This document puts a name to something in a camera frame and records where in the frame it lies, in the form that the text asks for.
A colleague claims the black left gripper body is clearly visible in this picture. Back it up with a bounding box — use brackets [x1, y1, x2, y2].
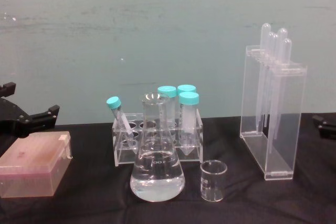
[0, 97, 32, 141]

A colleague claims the clear acrylic pipette stand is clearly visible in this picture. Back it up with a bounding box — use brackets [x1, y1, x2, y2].
[240, 45, 308, 182]

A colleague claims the pink translucent plastic box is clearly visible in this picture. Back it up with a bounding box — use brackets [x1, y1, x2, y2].
[0, 130, 74, 198]

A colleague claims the teal capped centrifuge tube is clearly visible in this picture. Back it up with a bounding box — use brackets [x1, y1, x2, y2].
[157, 86, 177, 128]
[178, 91, 200, 156]
[177, 84, 197, 127]
[106, 96, 134, 143]

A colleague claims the clear plastic transfer pipette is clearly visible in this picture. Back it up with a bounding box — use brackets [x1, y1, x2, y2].
[271, 27, 288, 141]
[265, 33, 279, 130]
[274, 38, 293, 141]
[256, 23, 271, 133]
[262, 31, 275, 127]

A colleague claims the black table cloth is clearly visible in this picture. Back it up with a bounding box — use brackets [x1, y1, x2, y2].
[0, 112, 336, 224]

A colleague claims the small glass beaker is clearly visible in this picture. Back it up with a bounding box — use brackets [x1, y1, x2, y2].
[199, 160, 228, 200]

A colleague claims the clear acrylic tube rack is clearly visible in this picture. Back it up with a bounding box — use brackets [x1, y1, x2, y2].
[112, 108, 204, 167]

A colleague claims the glass conical flask with liquid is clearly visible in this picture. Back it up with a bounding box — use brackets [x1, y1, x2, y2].
[130, 92, 186, 203]

